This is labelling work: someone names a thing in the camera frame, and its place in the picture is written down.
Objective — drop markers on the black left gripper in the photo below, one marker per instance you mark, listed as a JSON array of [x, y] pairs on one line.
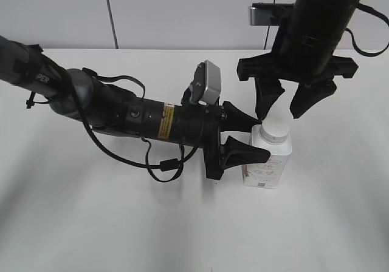
[[200, 127]]

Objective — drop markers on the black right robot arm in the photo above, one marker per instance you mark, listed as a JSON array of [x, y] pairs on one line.
[[303, 52]]

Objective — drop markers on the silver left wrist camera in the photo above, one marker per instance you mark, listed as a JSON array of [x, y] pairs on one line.
[[206, 84]]

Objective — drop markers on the white yili changqing bottle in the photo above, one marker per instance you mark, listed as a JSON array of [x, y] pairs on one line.
[[267, 175]]

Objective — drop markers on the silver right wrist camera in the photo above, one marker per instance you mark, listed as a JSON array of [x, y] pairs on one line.
[[269, 14]]

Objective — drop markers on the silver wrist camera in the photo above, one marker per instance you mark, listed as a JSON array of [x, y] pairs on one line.
[[206, 84], [269, 14]]

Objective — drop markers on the white round bottle cap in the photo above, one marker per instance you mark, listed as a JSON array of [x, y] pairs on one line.
[[274, 131]]

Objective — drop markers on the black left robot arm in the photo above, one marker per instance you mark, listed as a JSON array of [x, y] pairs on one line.
[[103, 107]]

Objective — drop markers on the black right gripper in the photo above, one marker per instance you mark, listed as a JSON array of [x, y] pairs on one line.
[[267, 71]]

